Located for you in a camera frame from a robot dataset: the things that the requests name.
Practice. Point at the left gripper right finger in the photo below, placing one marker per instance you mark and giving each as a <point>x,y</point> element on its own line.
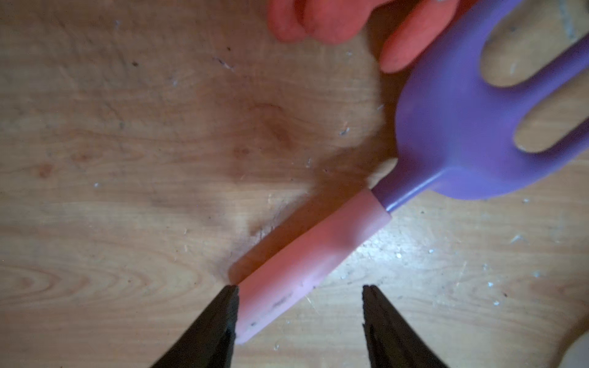
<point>391,341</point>

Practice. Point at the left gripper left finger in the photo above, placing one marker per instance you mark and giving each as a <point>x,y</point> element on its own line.
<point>210,339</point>

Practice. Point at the white pink garden glove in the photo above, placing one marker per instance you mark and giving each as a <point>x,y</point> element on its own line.
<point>337,21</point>

